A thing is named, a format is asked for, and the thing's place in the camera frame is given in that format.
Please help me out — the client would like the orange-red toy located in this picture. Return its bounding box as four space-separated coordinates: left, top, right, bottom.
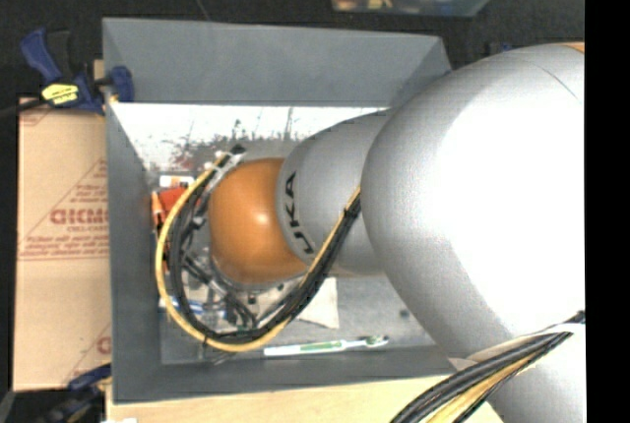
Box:
150 186 199 245

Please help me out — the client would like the brown cardboard board red print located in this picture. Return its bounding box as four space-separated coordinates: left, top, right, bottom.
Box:
11 97 114 393

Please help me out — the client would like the pale beige cloth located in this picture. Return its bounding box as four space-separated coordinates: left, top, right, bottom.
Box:
296 276 342 331

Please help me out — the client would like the white and green toothbrush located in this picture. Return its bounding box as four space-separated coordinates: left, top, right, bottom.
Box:
262 334 391 358

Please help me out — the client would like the grey metal bin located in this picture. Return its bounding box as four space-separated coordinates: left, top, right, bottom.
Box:
101 17 459 402

